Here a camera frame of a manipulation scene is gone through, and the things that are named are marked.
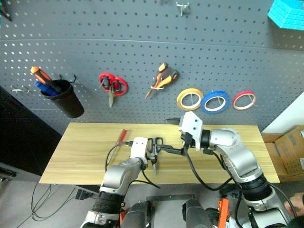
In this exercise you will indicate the blue tape roll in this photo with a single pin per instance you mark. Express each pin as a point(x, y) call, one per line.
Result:
point(204, 104)

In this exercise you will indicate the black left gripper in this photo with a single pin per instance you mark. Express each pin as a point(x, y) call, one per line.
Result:
point(148, 158)

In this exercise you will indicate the grey metal pegboard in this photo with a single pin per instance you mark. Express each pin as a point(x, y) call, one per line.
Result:
point(142, 42)

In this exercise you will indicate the black and blue scissors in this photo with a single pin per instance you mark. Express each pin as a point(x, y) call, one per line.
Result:
point(155, 166)

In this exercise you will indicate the bystander bare hand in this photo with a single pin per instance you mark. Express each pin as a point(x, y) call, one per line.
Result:
point(297, 203)

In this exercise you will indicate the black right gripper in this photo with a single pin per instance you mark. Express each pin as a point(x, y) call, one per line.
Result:
point(188, 142)

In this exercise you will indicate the silver double pegboard hook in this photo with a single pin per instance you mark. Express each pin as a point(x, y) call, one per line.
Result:
point(183, 6)

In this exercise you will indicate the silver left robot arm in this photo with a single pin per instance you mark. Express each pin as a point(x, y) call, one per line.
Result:
point(118, 173)

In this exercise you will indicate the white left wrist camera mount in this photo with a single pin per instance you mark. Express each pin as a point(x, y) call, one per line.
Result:
point(139, 148)

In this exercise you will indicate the brown cardboard box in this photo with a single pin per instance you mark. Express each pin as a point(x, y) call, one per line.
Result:
point(289, 152)

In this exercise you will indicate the yellow tape roll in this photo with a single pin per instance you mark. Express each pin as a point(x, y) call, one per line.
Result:
point(181, 99)

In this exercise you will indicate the red tape roll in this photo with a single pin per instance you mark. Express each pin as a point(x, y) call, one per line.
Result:
point(237, 97)

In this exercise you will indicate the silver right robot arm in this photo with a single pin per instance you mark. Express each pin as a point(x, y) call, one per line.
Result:
point(237, 152)

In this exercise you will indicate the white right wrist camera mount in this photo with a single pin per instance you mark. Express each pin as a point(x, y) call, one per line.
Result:
point(191, 126)

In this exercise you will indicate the black table bracket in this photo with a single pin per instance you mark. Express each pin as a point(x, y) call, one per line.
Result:
point(84, 194)

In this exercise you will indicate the orange and black shears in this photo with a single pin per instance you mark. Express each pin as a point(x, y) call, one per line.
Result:
point(162, 77)

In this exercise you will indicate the blue plastic basket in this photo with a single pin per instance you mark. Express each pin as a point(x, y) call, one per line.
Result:
point(287, 14)

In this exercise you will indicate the black plastic cup holder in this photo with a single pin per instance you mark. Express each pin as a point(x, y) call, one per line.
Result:
point(66, 102)

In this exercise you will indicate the black cabinet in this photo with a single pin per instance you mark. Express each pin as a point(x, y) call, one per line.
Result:
point(21, 133)

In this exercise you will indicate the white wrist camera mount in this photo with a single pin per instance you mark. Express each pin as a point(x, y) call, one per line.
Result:
point(139, 148)
point(191, 126)

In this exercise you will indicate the orange metal bracket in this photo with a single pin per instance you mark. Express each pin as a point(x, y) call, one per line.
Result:
point(223, 213)

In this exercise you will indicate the dark rounded shape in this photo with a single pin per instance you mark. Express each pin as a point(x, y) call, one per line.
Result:
point(196, 213)
point(139, 215)

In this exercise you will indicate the orange and black screwdriver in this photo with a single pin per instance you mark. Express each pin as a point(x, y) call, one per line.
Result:
point(42, 75)

